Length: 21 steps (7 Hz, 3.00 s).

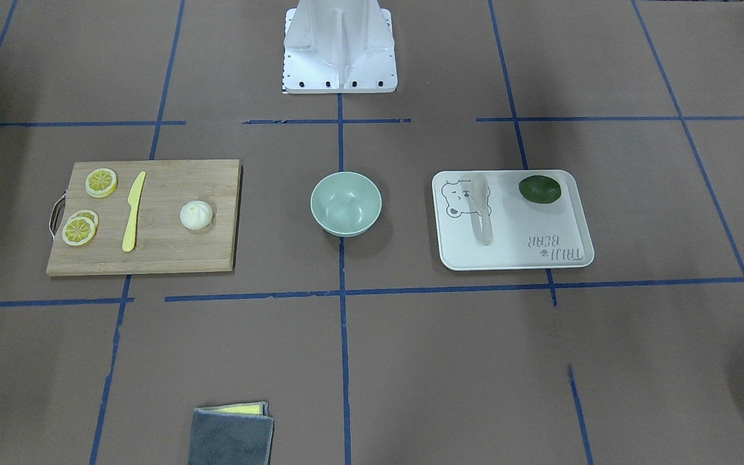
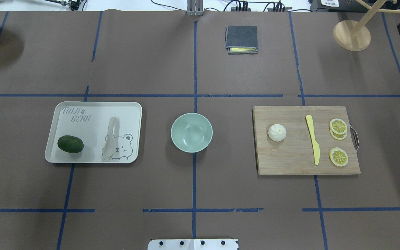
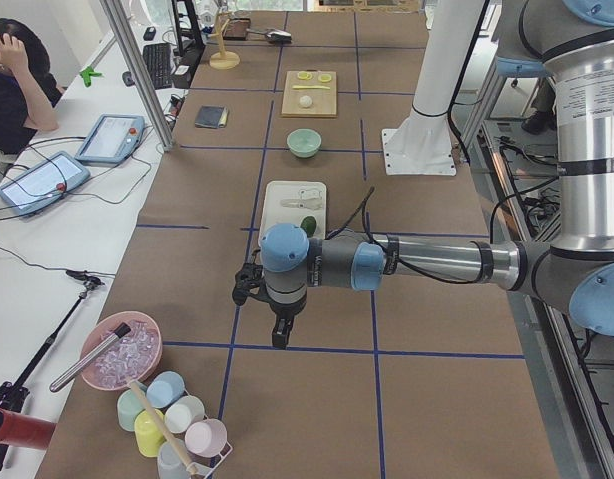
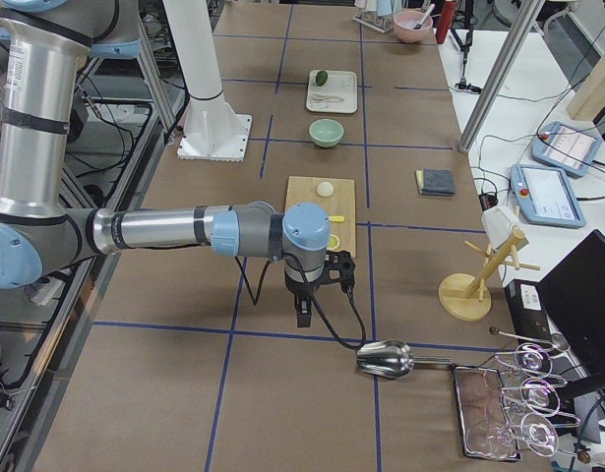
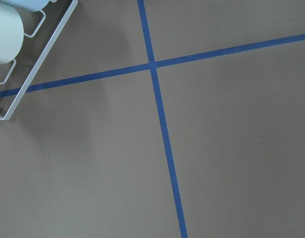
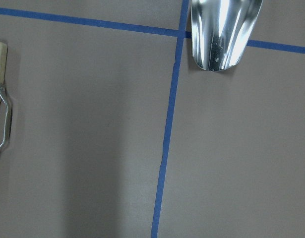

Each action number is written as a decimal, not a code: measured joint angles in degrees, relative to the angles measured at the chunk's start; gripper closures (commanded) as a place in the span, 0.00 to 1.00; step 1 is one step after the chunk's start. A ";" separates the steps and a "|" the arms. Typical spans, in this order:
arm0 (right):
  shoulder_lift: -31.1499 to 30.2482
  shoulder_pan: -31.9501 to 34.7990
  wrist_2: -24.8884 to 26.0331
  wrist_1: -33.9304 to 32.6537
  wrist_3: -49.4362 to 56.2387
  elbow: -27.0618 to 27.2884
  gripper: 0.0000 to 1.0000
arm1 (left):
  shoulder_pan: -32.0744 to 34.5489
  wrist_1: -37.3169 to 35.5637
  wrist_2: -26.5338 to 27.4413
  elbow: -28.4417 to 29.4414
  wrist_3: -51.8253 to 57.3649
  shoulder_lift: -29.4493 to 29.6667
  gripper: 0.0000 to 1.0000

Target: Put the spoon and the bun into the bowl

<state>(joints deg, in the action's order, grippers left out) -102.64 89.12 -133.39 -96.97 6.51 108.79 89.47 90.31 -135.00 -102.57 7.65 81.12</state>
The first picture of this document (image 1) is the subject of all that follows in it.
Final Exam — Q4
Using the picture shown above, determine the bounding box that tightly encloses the translucent white spoon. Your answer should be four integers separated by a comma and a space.
468, 172, 493, 246

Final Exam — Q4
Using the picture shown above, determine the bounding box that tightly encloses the white bear tray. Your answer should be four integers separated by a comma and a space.
431, 170, 595, 271

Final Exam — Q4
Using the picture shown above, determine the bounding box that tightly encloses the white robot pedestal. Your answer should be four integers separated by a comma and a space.
282, 1, 398, 94

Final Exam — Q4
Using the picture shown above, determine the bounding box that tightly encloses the yellow plastic knife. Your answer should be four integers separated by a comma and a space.
121, 170, 147, 253

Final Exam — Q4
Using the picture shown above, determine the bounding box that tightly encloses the lemon slice behind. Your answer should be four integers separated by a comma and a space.
68, 209, 99, 227

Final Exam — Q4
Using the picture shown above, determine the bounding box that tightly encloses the dark green avocado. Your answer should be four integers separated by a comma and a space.
519, 174, 562, 204

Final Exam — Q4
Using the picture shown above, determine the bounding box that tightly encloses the lemon slice top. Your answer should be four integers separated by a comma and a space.
85, 167, 118, 198

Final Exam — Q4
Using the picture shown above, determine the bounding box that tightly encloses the light green bowl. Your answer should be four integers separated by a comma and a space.
310, 172, 383, 238

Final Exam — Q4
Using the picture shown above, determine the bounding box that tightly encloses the bamboo cutting board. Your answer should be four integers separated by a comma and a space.
46, 160, 242, 276

